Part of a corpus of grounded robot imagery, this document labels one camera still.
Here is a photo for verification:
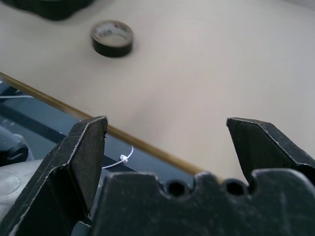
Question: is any dark rounded robot joint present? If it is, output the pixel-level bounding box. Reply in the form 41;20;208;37
0;127;35;168

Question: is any white cable tie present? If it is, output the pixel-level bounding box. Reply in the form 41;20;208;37
101;145;135;170

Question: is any black table frame bar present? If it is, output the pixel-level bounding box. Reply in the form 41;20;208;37
0;105;195;183

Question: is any black plastic tool case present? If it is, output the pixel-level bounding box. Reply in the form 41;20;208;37
0;0;95;22

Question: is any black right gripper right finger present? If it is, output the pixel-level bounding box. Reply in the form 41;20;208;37
225;117;315;185

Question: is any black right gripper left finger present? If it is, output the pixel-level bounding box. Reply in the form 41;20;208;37
0;115;110;236

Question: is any black electrical tape roll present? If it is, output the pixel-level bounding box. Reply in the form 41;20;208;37
90;19;135;58

